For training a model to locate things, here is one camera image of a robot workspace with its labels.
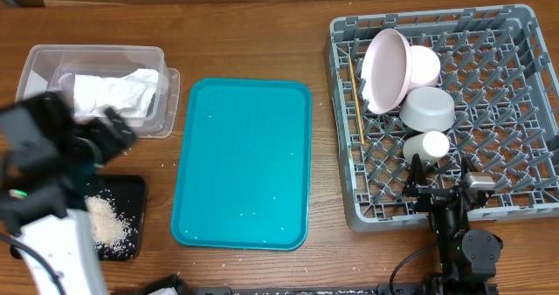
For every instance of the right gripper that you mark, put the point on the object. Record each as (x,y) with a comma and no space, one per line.
(432,195)

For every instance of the white cup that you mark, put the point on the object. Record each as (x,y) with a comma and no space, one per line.
(431,147)

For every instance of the grey bowl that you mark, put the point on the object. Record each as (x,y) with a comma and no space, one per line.
(428,109)

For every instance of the small pink bowl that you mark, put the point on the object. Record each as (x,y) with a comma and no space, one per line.
(425,67)

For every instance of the large pink plate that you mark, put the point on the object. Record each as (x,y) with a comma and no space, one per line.
(386,70)

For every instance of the white napkin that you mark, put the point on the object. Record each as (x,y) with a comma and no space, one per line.
(130,96)

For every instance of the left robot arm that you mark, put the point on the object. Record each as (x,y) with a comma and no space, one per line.
(45,178)

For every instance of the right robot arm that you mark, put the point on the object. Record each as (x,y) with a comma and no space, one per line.
(467,257)

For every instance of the grey dishwasher rack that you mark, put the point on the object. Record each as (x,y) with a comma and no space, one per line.
(496,66)

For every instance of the teal plastic serving tray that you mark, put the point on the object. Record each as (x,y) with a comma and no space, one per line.
(243,179)

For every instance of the black rectangular tray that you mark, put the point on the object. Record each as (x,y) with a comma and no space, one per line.
(130,194)

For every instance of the pile of rice grains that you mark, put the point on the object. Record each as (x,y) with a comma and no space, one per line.
(112,231)

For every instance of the clear plastic bin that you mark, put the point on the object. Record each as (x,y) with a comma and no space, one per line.
(52,68)

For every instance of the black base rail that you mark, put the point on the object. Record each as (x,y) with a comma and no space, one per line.
(180,287)

